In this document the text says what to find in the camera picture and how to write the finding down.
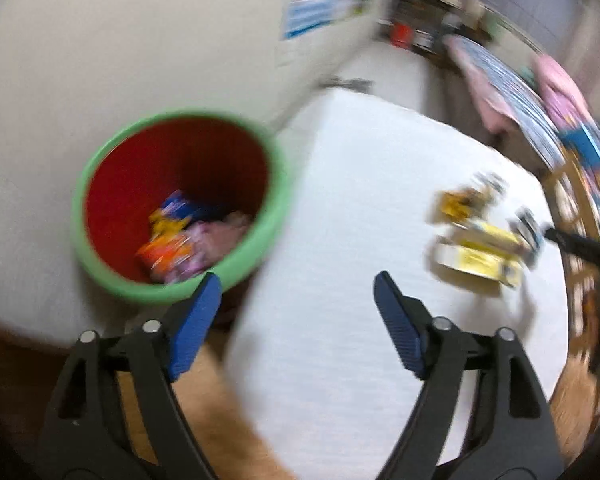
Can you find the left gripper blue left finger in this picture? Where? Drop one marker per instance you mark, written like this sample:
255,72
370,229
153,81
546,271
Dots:
189,323

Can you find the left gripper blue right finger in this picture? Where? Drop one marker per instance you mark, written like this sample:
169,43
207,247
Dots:
407,321

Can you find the light blue silver wrapper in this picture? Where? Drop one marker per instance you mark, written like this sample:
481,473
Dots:
526,227

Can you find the orange snack bag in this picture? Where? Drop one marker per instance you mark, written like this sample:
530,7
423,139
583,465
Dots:
162,255

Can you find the yellow carton box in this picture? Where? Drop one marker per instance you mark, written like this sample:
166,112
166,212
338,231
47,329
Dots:
483,251

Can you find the pink purple wrapper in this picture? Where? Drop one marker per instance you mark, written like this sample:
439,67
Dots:
211,242

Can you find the yellow dark foil wrapper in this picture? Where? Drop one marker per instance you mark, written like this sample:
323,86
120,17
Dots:
473,200

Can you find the blue oreo wrapper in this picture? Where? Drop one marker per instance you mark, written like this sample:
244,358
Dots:
177,207

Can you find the white table pad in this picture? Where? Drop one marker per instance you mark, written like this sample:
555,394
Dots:
310,359

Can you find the blue box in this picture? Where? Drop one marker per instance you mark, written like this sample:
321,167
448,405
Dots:
580,141

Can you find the red bin with green rim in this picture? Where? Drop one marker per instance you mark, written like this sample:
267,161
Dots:
217,160

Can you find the pink duvet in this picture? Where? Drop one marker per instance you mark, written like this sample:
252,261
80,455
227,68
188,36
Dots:
563,101

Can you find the bed with plaid quilt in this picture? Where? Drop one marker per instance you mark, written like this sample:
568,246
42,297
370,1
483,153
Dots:
490,102

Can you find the grey shoe right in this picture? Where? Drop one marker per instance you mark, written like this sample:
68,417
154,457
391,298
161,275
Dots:
359,85

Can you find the red bucket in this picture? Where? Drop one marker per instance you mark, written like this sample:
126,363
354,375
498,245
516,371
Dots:
401,35

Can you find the dark side table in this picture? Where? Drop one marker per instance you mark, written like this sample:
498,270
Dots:
431,21

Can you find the wooden crib rail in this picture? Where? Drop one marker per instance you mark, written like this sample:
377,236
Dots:
571,208

